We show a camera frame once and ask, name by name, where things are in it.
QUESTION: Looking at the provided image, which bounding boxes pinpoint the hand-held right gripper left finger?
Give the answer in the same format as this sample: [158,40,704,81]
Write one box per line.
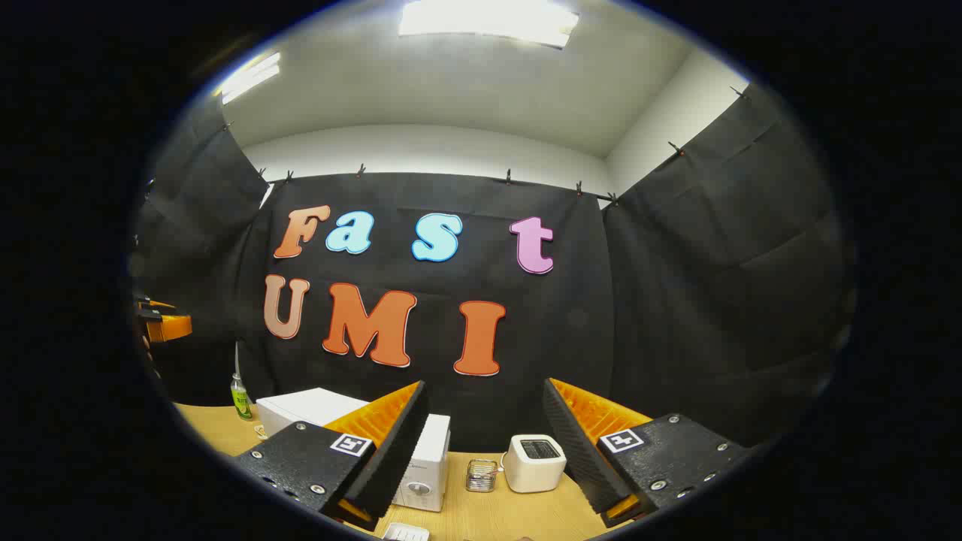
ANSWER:
[233,380,431,533]

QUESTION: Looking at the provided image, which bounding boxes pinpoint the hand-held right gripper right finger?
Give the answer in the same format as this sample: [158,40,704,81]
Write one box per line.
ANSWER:
[543,378,752,528]

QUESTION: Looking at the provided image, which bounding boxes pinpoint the white toaster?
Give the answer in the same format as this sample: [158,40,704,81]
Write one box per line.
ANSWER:
[502,434,567,494]

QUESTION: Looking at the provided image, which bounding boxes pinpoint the clear glass toothpick holder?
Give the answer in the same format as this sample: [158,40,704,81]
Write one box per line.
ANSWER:
[465,459,498,493]

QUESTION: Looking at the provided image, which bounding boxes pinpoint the green label drink bottle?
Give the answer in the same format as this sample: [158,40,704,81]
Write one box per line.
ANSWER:
[230,373,253,421]

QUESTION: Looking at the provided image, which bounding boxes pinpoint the black backdrop cloth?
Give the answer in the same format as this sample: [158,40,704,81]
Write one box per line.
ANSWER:
[129,81,858,452]

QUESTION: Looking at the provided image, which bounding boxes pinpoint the narrow ceiling light strip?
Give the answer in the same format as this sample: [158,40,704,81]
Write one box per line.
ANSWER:
[218,51,281,104]

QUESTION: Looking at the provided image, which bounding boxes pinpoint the row of black cloth clips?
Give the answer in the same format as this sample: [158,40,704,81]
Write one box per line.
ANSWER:
[222,85,752,207]

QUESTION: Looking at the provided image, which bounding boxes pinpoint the wide ceiling light panel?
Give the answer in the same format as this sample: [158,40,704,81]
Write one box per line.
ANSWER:
[398,0,579,50]

